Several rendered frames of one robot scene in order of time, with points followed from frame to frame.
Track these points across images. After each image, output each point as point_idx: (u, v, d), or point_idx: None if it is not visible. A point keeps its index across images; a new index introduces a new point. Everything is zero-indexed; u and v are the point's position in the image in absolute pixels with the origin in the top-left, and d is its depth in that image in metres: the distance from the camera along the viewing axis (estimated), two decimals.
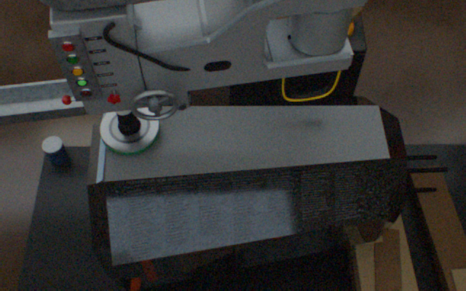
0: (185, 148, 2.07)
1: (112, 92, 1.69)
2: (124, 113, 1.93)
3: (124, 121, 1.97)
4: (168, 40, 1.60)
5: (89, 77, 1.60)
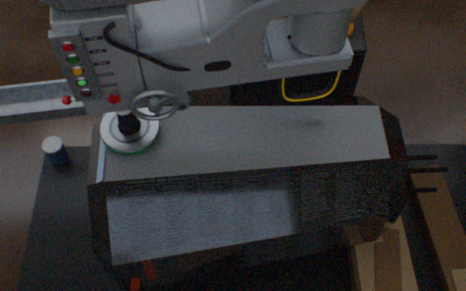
0: (185, 148, 2.07)
1: (112, 92, 1.69)
2: (124, 113, 1.93)
3: (124, 121, 1.97)
4: (168, 40, 1.60)
5: (89, 77, 1.60)
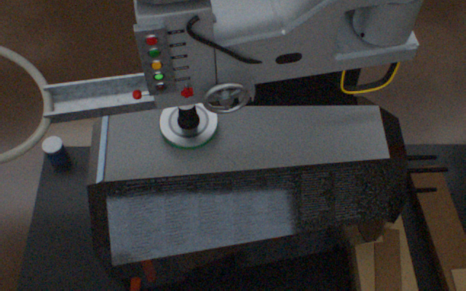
0: None
1: (185, 86, 1.70)
2: (188, 107, 1.94)
3: (186, 115, 1.99)
4: (244, 33, 1.61)
5: (166, 71, 1.61)
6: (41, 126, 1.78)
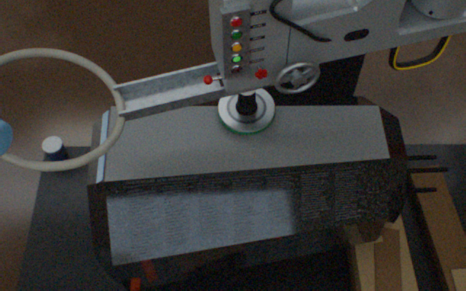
0: (185, 148, 2.07)
1: (258, 68, 1.73)
2: (250, 92, 1.98)
3: (247, 101, 2.03)
4: (317, 12, 1.66)
5: (244, 53, 1.65)
6: (117, 124, 1.83)
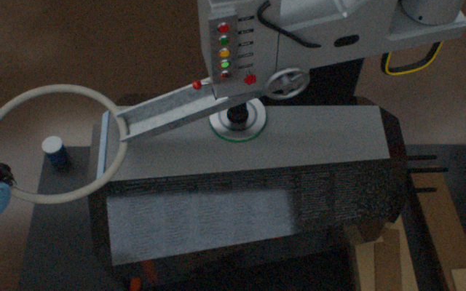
0: (185, 148, 2.07)
1: (247, 73, 1.72)
2: None
3: (237, 109, 2.04)
4: (306, 17, 1.65)
5: (232, 59, 1.63)
6: (120, 150, 1.95)
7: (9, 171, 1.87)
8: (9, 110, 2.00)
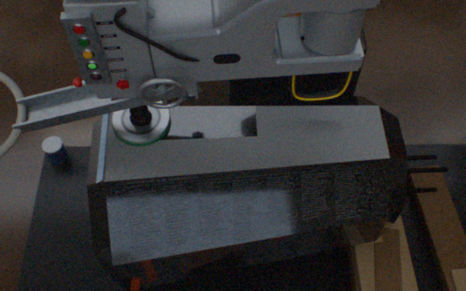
0: (185, 148, 2.07)
1: (121, 78, 1.71)
2: None
3: (135, 112, 2.03)
4: (179, 30, 1.62)
5: (99, 61, 1.63)
6: (10, 136, 1.98)
7: None
8: None
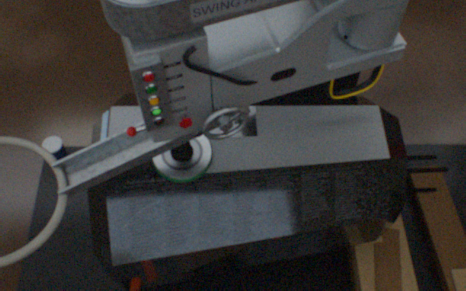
0: None
1: (183, 116, 1.64)
2: None
3: (180, 148, 1.95)
4: (238, 55, 1.57)
5: (164, 105, 1.55)
6: (59, 204, 1.85)
7: None
8: None
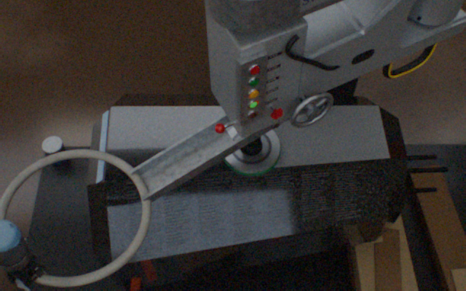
0: None
1: (272, 108, 1.66)
2: None
3: (253, 142, 1.96)
4: (325, 41, 1.60)
5: (261, 97, 1.56)
6: (145, 209, 1.84)
7: None
8: (14, 191, 1.85)
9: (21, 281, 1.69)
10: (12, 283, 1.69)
